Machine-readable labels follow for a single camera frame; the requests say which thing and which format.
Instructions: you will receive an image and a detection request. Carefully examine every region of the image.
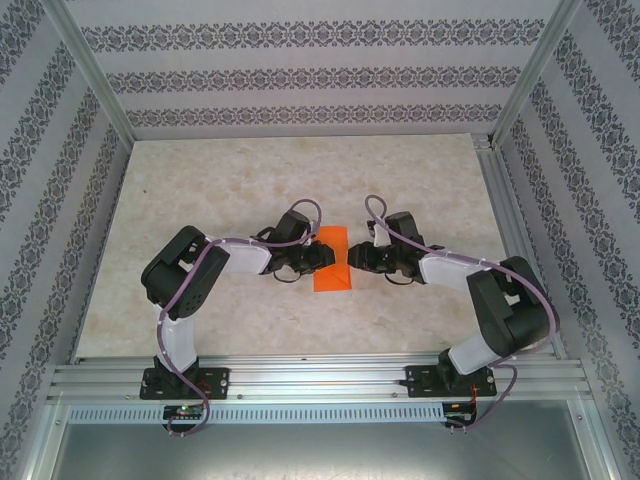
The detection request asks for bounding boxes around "orange paper sheet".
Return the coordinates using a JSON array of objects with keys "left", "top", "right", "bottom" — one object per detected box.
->
[{"left": 313, "top": 225, "right": 351, "bottom": 292}]

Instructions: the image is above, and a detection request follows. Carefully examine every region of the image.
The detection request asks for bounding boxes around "grey metal sheet panel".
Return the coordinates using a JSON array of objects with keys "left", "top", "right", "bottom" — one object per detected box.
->
[{"left": 49, "top": 422, "right": 609, "bottom": 480}]

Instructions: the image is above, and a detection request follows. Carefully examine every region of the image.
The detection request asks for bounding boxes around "aluminium side rail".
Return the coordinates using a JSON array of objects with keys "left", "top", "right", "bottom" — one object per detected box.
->
[{"left": 472, "top": 132, "right": 569, "bottom": 359}]

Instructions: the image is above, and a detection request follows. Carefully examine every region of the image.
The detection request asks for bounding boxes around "aluminium mounting rail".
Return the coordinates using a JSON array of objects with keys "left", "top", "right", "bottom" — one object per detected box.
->
[{"left": 47, "top": 352, "right": 594, "bottom": 404}]

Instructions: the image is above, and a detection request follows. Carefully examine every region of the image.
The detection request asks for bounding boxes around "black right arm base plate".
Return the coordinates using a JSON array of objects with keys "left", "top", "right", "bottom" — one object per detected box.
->
[{"left": 405, "top": 364, "right": 499, "bottom": 399}]

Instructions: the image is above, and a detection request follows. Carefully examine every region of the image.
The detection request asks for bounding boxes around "slotted grey cable duct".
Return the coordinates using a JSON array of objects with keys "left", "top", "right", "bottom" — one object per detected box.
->
[{"left": 67, "top": 403, "right": 447, "bottom": 425}]

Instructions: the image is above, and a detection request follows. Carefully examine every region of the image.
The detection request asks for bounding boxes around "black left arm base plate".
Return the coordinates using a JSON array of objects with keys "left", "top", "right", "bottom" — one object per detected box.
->
[{"left": 141, "top": 367, "right": 231, "bottom": 401}]

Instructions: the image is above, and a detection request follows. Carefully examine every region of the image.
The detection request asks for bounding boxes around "aluminium frame post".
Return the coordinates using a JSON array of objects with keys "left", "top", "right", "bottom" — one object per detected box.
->
[
  {"left": 42, "top": 0, "right": 136, "bottom": 144},
  {"left": 19, "top": 399, "right": 69, "bottom": 480},
  {"left": 490, "top": 0, "right": 586, "bottom": 149},
  {"left": 569, "top": 399, "right": 624, "bottom": 480}
]

